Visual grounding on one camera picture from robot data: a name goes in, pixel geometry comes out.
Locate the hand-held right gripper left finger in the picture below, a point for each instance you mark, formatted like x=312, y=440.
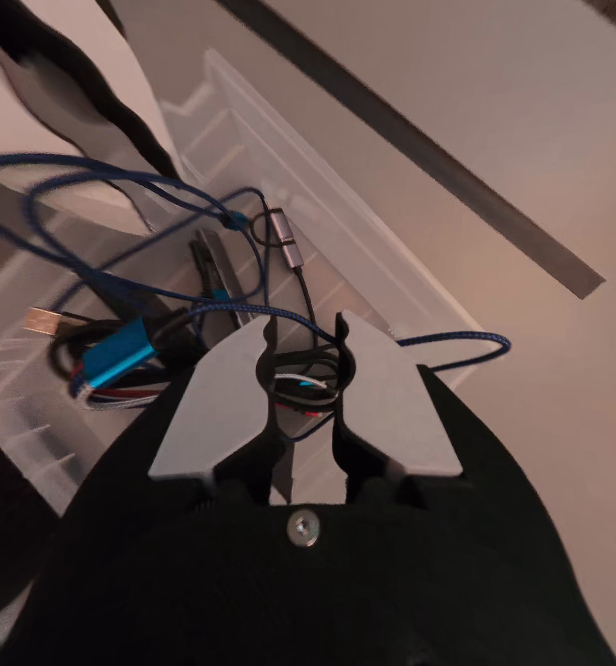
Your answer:
x=219, y=406

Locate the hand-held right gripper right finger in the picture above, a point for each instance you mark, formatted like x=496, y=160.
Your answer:
x=396, y=411

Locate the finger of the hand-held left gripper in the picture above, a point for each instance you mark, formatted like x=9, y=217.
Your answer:
x=105, y=67
x=16, y=114

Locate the translucent white plastic bin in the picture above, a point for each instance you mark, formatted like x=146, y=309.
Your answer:
x=266, y=135

